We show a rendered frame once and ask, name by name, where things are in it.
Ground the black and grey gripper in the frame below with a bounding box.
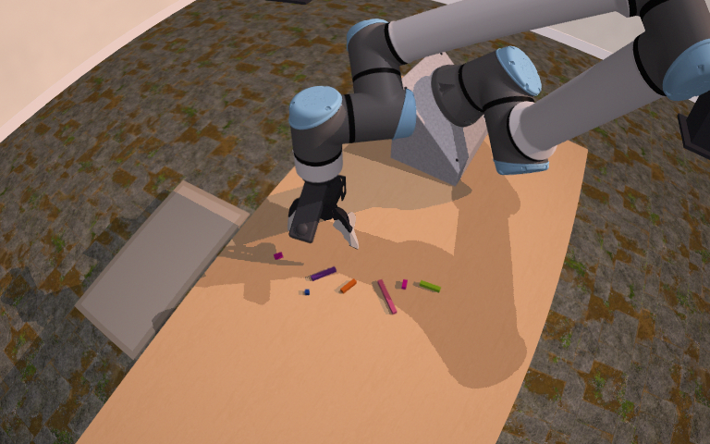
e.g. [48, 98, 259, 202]
[288, 175, 359, 249]

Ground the pink rod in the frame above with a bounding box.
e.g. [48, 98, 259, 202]
[377, 279, 397, 315]

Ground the orange rod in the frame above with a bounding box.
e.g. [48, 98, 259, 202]
[340, 279, 357, 294]

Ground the lime green rod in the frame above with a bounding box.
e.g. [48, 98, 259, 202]
[419, 280, 441, 292]

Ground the purple rod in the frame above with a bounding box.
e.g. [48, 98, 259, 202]
[311, 266, 337, 281]

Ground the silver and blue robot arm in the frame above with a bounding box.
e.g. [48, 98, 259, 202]
[288, 0, 710, 182]

